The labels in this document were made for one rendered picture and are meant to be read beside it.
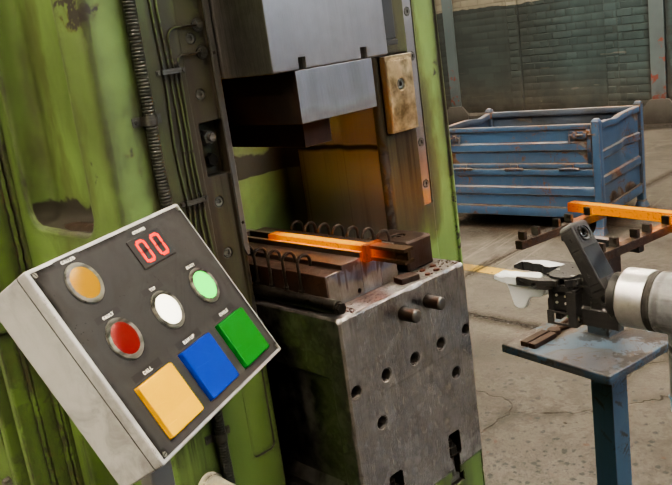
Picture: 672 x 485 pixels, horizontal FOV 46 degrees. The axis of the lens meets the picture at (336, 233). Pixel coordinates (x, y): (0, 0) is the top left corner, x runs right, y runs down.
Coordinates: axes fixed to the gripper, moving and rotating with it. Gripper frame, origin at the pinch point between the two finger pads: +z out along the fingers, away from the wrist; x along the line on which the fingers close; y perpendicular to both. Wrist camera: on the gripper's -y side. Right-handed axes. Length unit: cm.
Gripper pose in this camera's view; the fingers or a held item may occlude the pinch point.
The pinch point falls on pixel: (510, 267)
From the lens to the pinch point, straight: 137.3
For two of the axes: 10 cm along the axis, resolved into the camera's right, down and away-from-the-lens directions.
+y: 1.4, 9.6, 2.4
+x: 7.1, -2.6, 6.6
